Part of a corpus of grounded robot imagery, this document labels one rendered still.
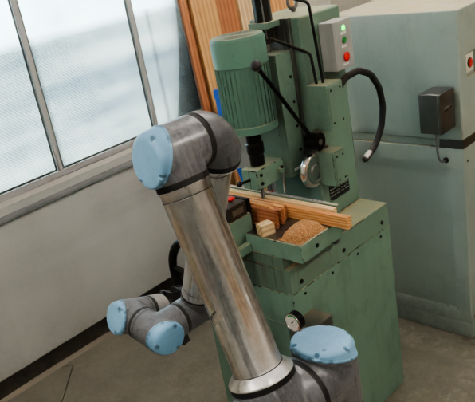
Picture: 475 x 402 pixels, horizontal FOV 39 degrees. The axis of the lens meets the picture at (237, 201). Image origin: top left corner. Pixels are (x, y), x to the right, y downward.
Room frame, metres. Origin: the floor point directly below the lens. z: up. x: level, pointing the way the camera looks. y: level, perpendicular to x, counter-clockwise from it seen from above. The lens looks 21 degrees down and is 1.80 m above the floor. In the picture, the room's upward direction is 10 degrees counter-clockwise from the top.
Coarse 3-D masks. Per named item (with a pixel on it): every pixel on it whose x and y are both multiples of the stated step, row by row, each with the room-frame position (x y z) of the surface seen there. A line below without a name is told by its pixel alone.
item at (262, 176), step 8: (272, 160) 2.18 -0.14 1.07; (280, 160) 2.18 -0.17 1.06; (248, 168) 2.14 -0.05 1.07; (256, 168) 2.13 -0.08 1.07; (264, 168) 2.13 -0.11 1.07; (272, 168) 2.15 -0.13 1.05; (248, 176) 2.13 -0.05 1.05; (256, 176) 2.10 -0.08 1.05; (264, 176) 2.12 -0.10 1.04; (272, 176) 2.15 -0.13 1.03; (280, 176) 2.17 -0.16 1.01; (248, 184) 2.13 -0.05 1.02; (256, 184) 2.11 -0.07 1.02; (264, 184) 2.12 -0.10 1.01
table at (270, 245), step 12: (288, 228) 1.99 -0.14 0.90; (336, 228) 1.96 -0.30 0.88; (252, 240) 1.99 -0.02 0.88; (264, 240) 1.95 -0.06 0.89; (276, 240) 1.91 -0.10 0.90; (312, 240) 1.88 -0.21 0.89; (324, 240) 1.92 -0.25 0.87; (336, 240) 1.96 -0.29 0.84; (240, 252) 1.95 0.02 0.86; (264, 252) 1.95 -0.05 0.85; (276, 252) 1.92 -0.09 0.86; (288, 252) 1.88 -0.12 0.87; (300, 252) 1.84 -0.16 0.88; (312, 252) 1.87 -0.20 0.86
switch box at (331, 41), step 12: (324, 24) 2.24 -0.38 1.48; (336, 24) 2.23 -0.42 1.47; (348, 24) 2.28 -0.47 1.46; (324, 36) 2.24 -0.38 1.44; (336, 36) 2.23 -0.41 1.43; (348, 36) 2.27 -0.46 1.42; (324, 48) 2.25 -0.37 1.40; (336, 48) 2.22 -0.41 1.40; (348, 48) 2.27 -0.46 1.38; (324, 60) 2.25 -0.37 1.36; (336, 60) 2.22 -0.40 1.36
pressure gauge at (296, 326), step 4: (292, 312) 1.82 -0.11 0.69; (296, 312) 1.82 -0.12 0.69; (288, 316) 1.82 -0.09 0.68; (292, 316) 1.81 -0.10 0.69; (296, 316) 1.81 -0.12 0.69; (300, 316) 1.81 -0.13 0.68; (288, 320) 1.83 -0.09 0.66; (292, 320) 1.81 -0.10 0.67; (296, 320) 1.80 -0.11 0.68; (300, 320) 1.80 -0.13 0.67; (304, 320) 1.81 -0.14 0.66; (288, 324) 1.83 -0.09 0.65; (292, 324) 1.81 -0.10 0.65; (296, 324) 1.80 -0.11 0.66; (300, 324) 1.79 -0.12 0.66; (304, 324) 1.81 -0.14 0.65; (292, 328) 1.82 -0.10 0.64; (296, 328) 1.80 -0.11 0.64; (300, 328) 1.80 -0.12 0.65
